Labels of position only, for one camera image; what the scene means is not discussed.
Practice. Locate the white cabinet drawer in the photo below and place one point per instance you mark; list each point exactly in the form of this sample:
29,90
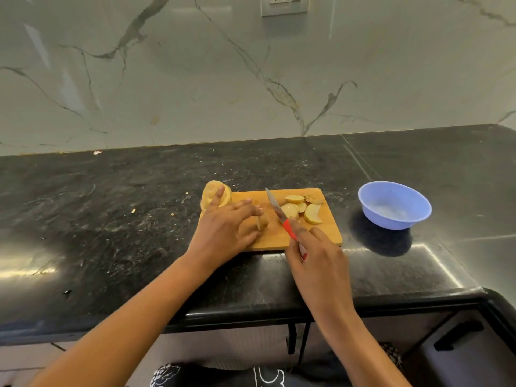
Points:
463,366

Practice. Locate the person's right forearm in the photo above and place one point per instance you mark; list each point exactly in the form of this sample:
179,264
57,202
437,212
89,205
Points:
354,350

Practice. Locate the person's left little finger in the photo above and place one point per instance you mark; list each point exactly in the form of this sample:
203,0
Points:
217,197

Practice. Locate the person's right hand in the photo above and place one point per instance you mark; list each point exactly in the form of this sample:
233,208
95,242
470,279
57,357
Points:
322,274

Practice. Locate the potato piece being cut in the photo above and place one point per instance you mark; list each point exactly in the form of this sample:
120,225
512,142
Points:
262,223

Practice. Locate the person's left thumb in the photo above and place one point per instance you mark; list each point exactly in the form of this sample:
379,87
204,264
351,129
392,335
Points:
249,238

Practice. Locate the large potato half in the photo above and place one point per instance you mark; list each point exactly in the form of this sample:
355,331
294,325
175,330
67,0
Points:
209,194

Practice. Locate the person's right thumb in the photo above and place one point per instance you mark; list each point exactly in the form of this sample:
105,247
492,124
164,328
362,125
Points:
292,259

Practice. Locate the person's right middle finger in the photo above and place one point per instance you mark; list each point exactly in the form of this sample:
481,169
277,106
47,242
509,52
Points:
322,236

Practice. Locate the wooden cutting board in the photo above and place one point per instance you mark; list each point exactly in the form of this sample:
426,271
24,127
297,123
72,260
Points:
322,233

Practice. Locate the blue plastic bowl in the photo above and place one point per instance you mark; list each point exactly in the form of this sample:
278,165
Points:
393,205

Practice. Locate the black garment with white print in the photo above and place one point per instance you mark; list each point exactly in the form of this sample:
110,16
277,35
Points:
225,376

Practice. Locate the small potato slice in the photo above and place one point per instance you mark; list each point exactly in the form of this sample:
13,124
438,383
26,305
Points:
302,207

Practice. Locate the person's left hand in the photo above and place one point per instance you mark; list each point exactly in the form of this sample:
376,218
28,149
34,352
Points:
217,233

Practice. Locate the white wall socket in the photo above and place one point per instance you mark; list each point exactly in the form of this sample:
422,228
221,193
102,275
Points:
284,5

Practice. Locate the person's left forearm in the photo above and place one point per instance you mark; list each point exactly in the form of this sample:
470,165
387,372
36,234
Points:
133,326

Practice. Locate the person's left middle finger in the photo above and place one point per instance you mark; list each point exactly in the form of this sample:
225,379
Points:
252,211

